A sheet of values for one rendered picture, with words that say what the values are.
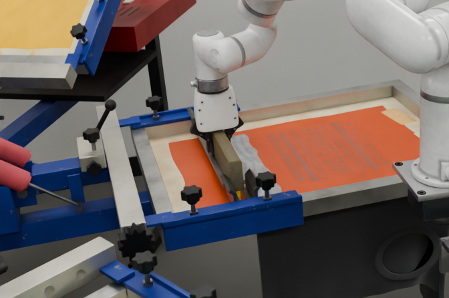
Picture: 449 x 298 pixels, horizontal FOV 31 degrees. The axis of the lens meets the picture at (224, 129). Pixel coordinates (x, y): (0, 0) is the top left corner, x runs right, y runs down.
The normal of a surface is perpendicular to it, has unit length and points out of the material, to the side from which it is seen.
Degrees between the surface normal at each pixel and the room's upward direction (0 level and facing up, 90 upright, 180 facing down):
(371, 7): 79
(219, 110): 91
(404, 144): 0
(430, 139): 90
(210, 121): 90
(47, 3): 32
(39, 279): 0
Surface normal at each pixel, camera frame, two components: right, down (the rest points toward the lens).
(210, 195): -0.09, -0.91
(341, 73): 0.22, 0.37
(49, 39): -0.23, -0.55
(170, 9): 0.95, 0.04
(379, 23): -0.71, 0.28
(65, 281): 0.68, 0.24
